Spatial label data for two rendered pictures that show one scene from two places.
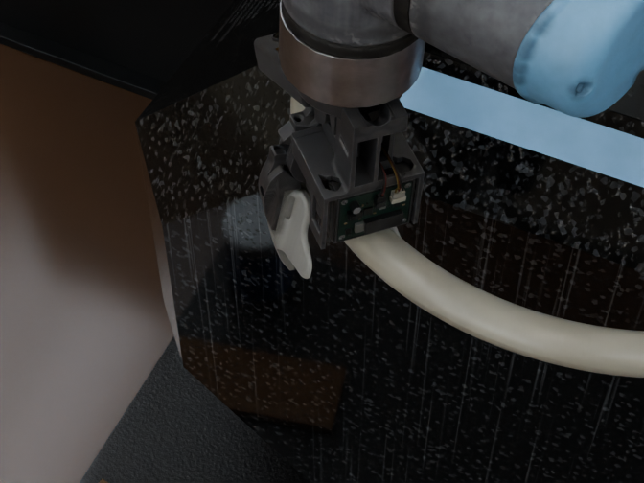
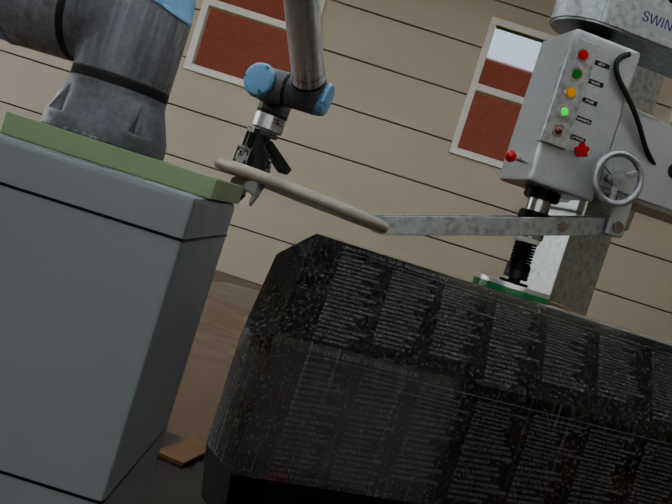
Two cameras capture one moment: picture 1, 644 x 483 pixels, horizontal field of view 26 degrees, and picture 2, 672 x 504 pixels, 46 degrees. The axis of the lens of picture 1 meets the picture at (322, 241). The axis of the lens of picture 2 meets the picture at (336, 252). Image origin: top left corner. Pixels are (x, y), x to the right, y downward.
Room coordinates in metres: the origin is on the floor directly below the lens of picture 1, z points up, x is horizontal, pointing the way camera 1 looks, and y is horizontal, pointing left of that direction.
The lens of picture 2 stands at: (0.06, -2.24, 0.88)
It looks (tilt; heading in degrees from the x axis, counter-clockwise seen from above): 2 degrees down; 69
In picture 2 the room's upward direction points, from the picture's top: 18 degrees clockwise
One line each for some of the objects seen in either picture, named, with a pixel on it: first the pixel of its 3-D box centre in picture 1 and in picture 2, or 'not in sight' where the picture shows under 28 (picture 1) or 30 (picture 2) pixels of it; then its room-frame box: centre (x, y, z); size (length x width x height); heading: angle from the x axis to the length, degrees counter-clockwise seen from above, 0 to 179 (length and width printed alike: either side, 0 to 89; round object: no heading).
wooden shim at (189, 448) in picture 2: not in sight; (186, 451); (0.74, 0.22, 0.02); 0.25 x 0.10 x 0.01; 54
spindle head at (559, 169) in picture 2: not in sight; (590, 132); (1.42, -0.34, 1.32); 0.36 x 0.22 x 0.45; 170
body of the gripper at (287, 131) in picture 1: (350, 137); (256, 151); (0.61, -0.02, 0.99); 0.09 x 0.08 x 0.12; 21
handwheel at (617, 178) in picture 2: not in sight; (611, 178); (1.44, -0.47, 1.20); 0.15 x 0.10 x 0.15; 170
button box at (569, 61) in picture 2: not in sight; (567, 93); (1.26, -0.43, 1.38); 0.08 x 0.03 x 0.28; 170
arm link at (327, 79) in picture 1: (356, 36); (269, 124); (0.62, -0.02, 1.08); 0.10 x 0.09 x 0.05; 111
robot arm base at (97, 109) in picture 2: not in sight; (112, 111); (0.14, -0.94, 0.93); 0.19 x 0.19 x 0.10
